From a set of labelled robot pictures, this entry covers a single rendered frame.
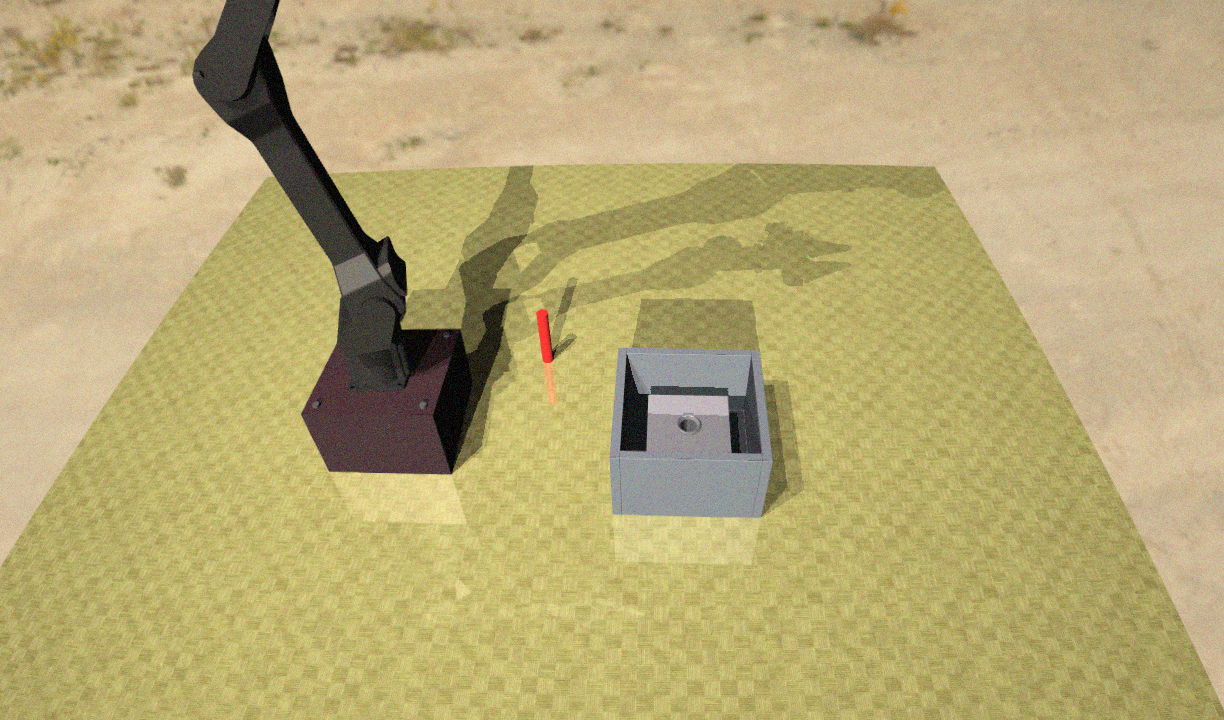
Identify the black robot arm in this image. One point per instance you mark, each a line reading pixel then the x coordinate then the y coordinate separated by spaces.
pixel 237 74

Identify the red peg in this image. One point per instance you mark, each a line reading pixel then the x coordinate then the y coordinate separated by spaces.
pixel 544 334

